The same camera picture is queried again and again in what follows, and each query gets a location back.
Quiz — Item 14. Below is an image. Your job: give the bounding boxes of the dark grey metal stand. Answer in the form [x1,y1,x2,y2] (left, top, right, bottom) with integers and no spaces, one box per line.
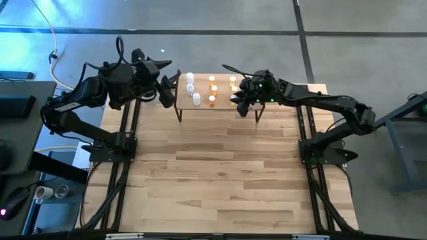
[366,89,427,196]

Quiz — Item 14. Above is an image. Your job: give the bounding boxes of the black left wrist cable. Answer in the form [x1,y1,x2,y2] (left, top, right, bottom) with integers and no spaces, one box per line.
[71,35,134,93]

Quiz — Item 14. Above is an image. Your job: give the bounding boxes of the black computer mouse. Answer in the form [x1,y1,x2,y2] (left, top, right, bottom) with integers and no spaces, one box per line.
[0,188,31,221]

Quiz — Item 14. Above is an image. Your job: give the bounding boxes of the grey round cup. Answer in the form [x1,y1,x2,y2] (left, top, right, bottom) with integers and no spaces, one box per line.
[54,184,70,199]

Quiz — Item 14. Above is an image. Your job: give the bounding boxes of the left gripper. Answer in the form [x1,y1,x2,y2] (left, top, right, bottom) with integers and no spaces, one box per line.
[130,48,182,93]

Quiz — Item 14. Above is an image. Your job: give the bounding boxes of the black diagonal beam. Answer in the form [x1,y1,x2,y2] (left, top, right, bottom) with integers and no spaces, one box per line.
[29,151,89,183]

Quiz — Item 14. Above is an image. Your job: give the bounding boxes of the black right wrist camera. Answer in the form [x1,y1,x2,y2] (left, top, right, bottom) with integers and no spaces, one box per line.
[236,101,251,119]

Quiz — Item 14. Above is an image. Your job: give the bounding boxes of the dark flat bar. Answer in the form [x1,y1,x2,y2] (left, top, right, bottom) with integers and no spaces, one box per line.
[0,70,35,81]

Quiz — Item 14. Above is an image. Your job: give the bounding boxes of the pale yellow power cable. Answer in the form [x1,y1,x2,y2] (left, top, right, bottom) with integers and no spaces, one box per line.
[31,0,75,91]

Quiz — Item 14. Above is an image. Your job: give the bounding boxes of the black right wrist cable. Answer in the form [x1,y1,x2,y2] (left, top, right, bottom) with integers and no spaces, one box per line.
[221,63,256,78]

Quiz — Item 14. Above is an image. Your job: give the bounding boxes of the black cable bundle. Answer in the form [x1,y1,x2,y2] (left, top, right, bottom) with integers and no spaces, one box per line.
[79,161,131,231]
[305,163,360,233]

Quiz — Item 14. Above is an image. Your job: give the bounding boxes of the silver metal bracket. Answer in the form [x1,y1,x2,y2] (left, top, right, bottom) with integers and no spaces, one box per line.
[105,233,144,240]
[292,234,330,240]

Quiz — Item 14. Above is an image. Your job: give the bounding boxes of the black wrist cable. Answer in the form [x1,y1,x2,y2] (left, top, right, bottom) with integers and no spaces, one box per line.
[71,35,134,93]
[221,63,256,78]

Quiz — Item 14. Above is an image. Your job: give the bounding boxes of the dark grey desk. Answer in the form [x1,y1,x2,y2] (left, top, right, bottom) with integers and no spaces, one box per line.
[0,81,57,236]

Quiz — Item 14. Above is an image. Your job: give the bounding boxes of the white power box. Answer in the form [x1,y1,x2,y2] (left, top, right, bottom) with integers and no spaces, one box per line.
[72,141,93,169]

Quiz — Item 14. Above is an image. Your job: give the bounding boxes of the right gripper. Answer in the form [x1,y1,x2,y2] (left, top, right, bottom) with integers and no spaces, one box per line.
[230,69,280,105]

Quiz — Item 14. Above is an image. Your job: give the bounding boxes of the black aluminium table frame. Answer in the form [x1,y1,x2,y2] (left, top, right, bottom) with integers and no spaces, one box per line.
[78,81,360,234]

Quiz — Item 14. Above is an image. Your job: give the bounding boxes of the wooden shelf black legs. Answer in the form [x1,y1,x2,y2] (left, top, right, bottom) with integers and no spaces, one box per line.
[173,69,267,123]

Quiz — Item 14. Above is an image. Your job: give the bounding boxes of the black rectangular box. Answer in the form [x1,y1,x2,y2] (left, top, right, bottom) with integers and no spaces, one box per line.
[0,94,37,119]

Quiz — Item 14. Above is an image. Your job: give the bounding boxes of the thin yellow cable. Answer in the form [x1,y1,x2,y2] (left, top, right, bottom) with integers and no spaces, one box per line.
[35,145,78,153]

